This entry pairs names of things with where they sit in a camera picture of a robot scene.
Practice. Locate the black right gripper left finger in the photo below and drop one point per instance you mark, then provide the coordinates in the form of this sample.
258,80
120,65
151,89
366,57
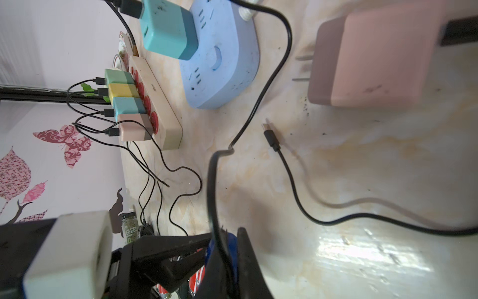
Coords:
215,283

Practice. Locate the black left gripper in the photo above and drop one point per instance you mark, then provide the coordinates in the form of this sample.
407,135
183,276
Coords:
168,261

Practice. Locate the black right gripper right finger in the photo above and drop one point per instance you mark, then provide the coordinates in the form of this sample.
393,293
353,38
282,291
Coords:
251,282

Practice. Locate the red shaver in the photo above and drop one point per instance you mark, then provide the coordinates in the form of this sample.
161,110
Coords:
195,281

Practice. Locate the teal charger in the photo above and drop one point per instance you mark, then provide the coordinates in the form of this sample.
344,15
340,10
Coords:
128,105
168,29

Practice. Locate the pink charger adapter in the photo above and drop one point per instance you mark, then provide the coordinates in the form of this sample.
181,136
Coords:
377,58

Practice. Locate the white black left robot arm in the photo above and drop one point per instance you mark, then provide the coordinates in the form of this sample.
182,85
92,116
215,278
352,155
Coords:
71,257

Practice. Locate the glass spice jar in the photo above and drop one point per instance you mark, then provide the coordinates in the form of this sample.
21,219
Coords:
130,227

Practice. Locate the white power strip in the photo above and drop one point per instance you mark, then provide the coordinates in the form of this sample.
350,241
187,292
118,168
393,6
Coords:
167,129

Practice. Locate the pink charger on strip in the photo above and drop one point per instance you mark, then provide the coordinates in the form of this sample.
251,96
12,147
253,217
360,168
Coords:
135,127

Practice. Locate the teal charger on strip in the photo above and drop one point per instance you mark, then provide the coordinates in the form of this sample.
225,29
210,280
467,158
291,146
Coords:
128,105

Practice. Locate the yellow charger on strip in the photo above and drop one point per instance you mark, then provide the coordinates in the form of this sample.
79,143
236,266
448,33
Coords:
122,90

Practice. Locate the green charger on strip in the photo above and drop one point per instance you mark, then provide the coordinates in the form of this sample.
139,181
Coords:
118,76

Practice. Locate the light blue round socket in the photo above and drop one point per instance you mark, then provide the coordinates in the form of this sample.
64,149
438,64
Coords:
227,58

